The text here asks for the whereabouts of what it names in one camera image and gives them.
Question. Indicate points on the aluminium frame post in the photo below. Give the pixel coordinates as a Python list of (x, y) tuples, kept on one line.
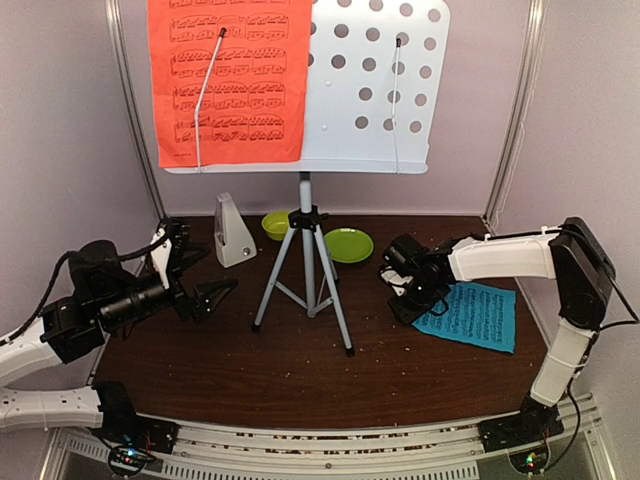
[(116, 31), (515, 133)]

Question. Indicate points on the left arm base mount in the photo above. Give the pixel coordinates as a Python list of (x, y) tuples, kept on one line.
[(134, 447)]

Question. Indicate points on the right aluminium frame post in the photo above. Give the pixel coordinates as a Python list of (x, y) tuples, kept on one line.
[(515, 133)]

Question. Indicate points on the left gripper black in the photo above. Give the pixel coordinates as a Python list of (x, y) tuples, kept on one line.
[(185, 306)]

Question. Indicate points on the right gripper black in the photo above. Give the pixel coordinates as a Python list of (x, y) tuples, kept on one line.
[(404, 313)]

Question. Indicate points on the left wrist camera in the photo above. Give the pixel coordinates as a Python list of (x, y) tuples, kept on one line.
[(173, 235)]

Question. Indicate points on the green plastic plate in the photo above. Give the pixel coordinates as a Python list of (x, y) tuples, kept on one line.
[(349, 246)]

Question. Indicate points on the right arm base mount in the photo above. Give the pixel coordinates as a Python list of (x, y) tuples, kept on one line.
[(515, 440)]

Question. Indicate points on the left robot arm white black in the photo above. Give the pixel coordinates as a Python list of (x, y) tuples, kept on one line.
[(23, 353)]

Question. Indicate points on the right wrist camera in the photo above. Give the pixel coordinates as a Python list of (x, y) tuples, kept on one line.
[(397, 282)]

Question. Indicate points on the grey metronome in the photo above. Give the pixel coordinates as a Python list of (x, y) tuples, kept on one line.
[(234, 243)]

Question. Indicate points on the red sheet music paper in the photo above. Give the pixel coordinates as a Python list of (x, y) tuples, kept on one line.
[(229, 81)]

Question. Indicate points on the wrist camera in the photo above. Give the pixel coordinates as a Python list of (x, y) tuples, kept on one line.
[(173, 235), (397, 282)]

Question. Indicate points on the white perforated music stand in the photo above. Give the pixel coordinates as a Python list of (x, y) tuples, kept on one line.
[(373, 77)]

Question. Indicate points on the blue sheet music paper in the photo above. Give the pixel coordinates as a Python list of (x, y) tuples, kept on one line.
[(475, 314)]

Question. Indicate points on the left aluminium frame post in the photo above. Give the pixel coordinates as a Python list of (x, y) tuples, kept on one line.
[(116, 31)]

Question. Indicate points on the green plastic bowl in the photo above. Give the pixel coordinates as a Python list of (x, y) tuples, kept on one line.
[(276, 225)]

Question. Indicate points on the aluminium front rail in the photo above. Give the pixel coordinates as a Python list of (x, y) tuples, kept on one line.
[(445, 450)]

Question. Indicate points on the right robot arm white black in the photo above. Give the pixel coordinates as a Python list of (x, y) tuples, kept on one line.
[(568, 255)]

